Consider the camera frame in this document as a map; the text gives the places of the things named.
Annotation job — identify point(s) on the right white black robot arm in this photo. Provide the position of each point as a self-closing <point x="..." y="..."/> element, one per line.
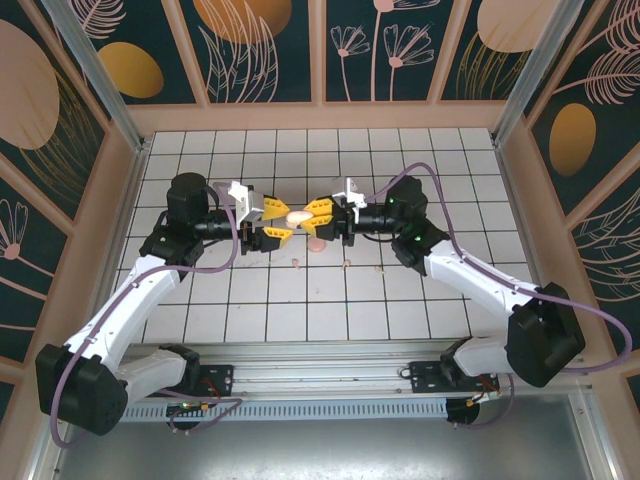
<point x="480" y="280"/>

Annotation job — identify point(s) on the aluminium corner post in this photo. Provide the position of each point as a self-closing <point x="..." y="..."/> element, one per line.
<point x="114" y="95"/>
<point x="530" y="75"/>

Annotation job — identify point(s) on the small pink round object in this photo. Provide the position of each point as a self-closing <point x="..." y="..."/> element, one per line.
<point x="317" y="245"/>

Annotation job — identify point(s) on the white earbud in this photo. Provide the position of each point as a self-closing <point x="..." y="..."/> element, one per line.
<point x="296" y="263"/>

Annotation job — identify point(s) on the grey metal sheet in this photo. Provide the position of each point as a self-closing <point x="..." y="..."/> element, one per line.
<point x="320" y="450"/>

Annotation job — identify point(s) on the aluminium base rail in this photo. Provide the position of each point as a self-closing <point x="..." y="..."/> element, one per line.
<point x="320" y="372"/>

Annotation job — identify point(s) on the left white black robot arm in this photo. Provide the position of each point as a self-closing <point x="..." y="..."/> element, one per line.
<point x="125" y="310"/>

